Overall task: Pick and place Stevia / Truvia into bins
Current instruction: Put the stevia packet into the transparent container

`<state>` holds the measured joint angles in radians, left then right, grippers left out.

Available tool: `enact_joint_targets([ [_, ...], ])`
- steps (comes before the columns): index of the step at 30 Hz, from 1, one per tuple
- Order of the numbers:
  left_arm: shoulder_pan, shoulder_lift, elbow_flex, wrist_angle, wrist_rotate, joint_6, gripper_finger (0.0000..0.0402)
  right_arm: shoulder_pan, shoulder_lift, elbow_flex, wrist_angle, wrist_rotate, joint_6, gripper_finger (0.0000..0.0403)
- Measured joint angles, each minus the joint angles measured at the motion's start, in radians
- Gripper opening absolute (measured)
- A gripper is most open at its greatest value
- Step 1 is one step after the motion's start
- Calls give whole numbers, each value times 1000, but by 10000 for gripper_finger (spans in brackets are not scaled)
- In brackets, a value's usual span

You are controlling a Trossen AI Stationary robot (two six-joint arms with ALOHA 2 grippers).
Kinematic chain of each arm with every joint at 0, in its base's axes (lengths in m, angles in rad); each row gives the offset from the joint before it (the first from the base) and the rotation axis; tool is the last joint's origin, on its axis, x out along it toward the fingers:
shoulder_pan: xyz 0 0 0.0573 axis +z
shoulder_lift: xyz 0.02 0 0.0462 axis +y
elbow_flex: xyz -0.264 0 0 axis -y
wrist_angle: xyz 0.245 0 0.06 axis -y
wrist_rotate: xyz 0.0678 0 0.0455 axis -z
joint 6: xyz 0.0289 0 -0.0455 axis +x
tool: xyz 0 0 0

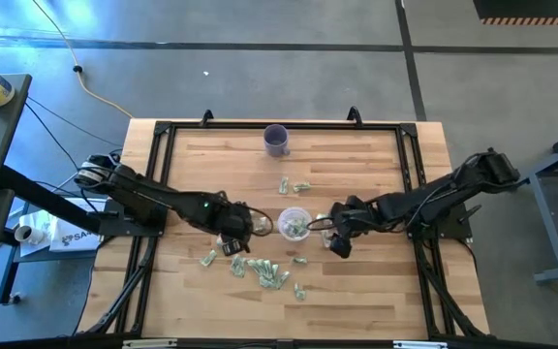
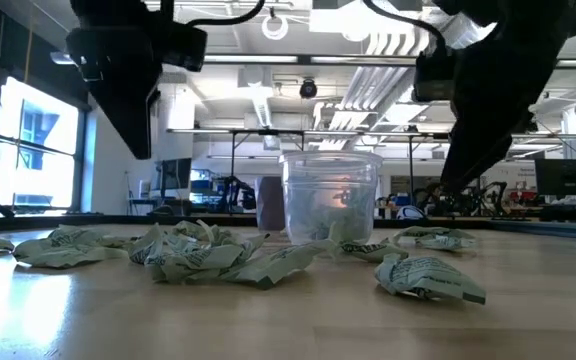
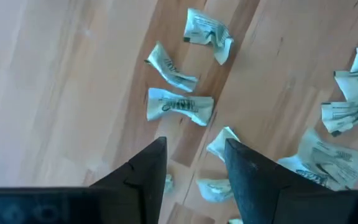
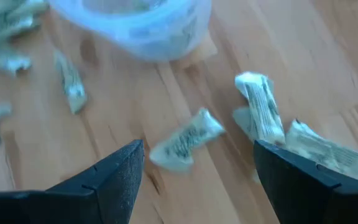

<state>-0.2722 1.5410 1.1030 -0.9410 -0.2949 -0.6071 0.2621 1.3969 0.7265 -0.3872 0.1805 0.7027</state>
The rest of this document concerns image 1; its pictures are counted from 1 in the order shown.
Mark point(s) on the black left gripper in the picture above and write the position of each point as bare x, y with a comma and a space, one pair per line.
235, 223

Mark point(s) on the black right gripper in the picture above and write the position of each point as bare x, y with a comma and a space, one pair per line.
347, 218

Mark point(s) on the green white sweetener packet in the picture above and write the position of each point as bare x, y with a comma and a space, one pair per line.
320, 218
298, 232
252, 264
301, 186
301, 224
300, 292
219, 241
274, 269
208, 258
260, 266
265, 282
260, 224
284, 185
300, 260
325, 239
238, 265
268, 268
290, 228

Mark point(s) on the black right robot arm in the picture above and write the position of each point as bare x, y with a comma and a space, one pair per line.
429, 196

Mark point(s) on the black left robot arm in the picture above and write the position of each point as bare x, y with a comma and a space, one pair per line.
163, 199

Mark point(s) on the clear plastic cup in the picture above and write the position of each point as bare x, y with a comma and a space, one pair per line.
294, 225

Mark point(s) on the scattered green wrapped candies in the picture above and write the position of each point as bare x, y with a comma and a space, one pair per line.
282, 279

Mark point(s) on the purple plastic cup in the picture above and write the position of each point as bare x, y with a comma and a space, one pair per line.
276, 140

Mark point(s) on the silver table clamp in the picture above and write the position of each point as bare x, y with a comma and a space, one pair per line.
420, 345
149, 344

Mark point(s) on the printed white bag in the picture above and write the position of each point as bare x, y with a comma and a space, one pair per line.
73, 240

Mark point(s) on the black desk beam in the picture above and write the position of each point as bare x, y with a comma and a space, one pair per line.
41, 199

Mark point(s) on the white paper sheet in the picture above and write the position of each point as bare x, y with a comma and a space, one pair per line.
29, 248

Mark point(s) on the white tape roll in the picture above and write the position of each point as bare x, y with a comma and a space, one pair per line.
28, 234

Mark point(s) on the grey metal cart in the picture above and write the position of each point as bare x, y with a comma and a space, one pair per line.
545, 213

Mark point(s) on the blue metal stand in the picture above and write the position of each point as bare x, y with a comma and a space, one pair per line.
5, 276

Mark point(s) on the black hazard striped mat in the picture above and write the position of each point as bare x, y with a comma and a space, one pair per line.
531, 9

